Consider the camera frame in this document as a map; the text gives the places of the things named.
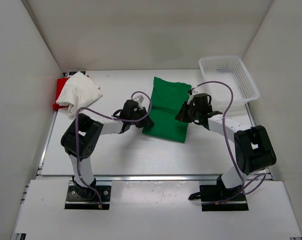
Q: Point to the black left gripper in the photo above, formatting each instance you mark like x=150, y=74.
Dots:
x=146, y=121

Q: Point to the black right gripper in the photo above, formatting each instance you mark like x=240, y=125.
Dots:
x=182, y=116

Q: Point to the green garment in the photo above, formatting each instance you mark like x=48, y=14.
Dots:
x=167, y=99

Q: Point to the white t shirt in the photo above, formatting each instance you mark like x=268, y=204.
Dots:
x=79, y=91

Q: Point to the red t shirt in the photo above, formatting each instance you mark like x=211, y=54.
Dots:
x=59, y=86

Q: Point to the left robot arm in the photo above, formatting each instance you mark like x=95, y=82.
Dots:
x=80, y=140

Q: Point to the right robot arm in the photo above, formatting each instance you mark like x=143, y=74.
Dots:
x=253, y=149

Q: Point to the white plastic mesh basket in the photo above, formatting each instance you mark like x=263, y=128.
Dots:
x=228, y=69

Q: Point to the dark card behind red shirt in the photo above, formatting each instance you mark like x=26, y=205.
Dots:
x=72, y=73

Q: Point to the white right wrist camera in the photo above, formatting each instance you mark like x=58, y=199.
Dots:
x=192, y=92

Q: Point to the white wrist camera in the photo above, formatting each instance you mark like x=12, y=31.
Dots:
x=138, y=98
x=192, y=92

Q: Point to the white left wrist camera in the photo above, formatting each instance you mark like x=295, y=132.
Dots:
x=138, y=98

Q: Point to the aluminium rail front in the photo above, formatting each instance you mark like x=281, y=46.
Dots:
x=158, y=177

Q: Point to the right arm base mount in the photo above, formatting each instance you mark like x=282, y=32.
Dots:
x=217, y=198

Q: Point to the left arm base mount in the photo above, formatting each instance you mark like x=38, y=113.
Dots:
x=82, y=198

